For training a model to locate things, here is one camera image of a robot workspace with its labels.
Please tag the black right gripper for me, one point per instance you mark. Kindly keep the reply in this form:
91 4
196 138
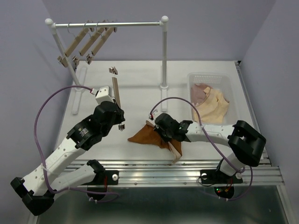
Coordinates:
158 129

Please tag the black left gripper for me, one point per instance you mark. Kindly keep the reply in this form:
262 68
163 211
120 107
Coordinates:
120 117

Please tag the brown underwear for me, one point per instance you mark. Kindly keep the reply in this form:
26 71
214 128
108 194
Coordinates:
148 136

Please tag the pink underwear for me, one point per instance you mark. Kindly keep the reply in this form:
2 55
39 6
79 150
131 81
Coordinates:
198 95

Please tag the wooden hanger with brown cloth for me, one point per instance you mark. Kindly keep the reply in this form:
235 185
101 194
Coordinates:
117 101

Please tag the beige underwear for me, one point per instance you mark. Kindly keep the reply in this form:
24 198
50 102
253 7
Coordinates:
214 108

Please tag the wooden hanger with beige cloth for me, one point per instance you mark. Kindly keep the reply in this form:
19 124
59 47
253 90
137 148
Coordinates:
102 36

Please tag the wooden clip hanger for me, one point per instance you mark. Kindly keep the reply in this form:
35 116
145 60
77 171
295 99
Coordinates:
83 49
78 38

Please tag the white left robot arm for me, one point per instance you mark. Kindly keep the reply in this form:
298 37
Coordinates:
39 189

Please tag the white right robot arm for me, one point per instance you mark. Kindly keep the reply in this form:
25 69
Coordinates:
246 143

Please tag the empty wooden clip hanger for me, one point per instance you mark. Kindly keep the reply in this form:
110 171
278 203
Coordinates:
78 38

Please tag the white clothes rack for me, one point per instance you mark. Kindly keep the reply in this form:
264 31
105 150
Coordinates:
75 28

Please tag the white plastic basket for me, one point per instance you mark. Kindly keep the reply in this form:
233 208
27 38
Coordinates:
218 81

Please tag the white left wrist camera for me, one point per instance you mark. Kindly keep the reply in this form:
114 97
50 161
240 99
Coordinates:
104 94

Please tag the aluminium mounting rail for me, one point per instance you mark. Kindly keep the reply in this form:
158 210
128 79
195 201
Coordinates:
184 173

